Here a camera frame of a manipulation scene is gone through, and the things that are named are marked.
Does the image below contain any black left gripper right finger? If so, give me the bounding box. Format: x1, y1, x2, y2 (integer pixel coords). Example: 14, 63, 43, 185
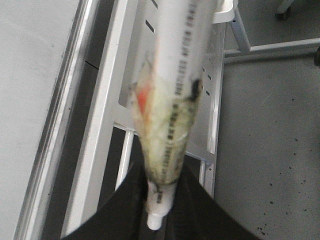
164, 164, 258, 240

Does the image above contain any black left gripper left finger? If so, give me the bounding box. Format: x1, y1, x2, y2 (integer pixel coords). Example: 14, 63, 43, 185
62, 163, 148, 240

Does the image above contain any white whiteboard marker pen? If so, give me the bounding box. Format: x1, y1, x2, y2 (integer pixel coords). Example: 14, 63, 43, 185
131, 0, 217, 231

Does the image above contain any white metal whiteboard stand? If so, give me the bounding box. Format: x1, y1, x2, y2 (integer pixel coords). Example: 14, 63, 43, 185
59, 0, 320, 238

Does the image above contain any white whiteboard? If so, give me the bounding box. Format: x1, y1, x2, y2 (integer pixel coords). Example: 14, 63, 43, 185
0, 0, 99, 240

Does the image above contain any red magnet taped to marker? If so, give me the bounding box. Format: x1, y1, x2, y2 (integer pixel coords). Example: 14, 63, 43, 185
134, 84, 152, 119

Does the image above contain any white upper marker tray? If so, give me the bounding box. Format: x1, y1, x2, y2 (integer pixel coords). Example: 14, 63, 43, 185
212, 0, 239, 24

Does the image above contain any grey office chair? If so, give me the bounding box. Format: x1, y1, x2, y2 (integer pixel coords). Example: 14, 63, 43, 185
275, 0, 320, 67

